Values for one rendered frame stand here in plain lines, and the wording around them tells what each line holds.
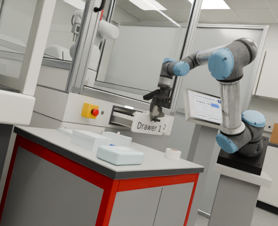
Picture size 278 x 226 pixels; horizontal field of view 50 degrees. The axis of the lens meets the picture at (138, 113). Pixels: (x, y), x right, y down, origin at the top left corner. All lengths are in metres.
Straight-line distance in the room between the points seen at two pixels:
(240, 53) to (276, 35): 4.20
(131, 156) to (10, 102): 0.43
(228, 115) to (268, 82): 3.51
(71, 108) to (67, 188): 0.54
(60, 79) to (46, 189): 0.61
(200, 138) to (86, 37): 1.36
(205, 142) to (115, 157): 1.63
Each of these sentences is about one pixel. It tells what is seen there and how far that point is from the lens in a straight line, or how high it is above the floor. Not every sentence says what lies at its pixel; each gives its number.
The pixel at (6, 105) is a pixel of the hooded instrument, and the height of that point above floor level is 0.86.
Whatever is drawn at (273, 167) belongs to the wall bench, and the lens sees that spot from 4.40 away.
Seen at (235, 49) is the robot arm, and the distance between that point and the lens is 1.27.
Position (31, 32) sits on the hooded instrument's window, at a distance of 1.06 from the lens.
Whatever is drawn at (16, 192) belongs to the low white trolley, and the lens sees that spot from 1.31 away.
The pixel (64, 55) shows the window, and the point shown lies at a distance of 1.59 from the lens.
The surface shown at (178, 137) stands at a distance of 3.45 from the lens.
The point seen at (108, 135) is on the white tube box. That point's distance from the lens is 1.43.
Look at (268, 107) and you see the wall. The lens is 5.19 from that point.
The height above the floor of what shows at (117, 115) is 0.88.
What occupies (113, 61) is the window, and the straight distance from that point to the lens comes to 1.68.
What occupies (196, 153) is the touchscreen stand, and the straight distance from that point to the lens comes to 2.49.
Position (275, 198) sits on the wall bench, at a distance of 4.43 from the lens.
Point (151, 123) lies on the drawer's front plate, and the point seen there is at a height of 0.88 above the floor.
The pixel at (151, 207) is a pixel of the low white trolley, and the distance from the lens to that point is 1.15.
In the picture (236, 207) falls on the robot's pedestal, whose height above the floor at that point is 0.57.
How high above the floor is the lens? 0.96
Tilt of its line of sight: 1 degrees down
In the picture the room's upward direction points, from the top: 14 degrees clockwise
